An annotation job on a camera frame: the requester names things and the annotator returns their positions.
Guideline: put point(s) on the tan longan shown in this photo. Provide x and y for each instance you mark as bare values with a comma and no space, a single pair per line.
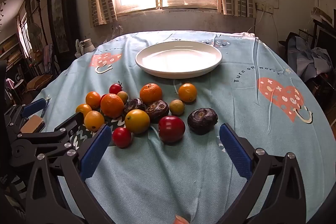
176,107
122,96

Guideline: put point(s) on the bookshelf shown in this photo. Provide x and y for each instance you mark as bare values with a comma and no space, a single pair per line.
10,50

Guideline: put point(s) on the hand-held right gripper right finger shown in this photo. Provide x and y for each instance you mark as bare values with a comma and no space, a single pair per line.
236,153

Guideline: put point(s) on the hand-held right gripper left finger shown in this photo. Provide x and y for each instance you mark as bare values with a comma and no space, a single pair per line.
95,151

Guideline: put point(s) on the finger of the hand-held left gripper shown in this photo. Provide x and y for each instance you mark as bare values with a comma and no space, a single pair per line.
73,121
34,108

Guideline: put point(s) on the brown cushion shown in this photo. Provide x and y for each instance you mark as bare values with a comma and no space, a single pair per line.
38,82

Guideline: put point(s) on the black monitor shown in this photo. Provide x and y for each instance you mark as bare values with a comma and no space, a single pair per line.
326,40

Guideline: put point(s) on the white plate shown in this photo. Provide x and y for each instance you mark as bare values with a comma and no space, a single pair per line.
178,58

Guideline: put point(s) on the white wall socket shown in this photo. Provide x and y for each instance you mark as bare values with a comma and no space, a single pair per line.
264,7

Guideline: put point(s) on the large red tomato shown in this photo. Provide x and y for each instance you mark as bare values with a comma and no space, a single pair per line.
171,128

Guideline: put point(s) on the white kettle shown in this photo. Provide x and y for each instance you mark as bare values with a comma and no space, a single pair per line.
86,47

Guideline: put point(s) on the light blue printed tablecloth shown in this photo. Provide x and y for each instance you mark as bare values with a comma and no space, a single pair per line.
170,182

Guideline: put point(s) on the small smooth orange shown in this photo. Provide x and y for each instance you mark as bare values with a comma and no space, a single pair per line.
93,100
187,92
137,121
94,120
83,109

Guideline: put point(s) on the dark wooden cabinet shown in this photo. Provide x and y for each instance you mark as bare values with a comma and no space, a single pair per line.
63,11

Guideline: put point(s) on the standing fan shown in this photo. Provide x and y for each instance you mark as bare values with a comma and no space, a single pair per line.
35,33

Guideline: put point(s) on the orange tangerine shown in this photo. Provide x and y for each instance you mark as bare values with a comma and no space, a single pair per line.
151,93
112,105

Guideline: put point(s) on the pile of clothes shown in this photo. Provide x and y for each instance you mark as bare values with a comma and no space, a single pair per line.
307,56

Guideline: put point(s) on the stemmed red cherry tomato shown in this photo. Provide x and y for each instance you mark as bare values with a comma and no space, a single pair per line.
115,88

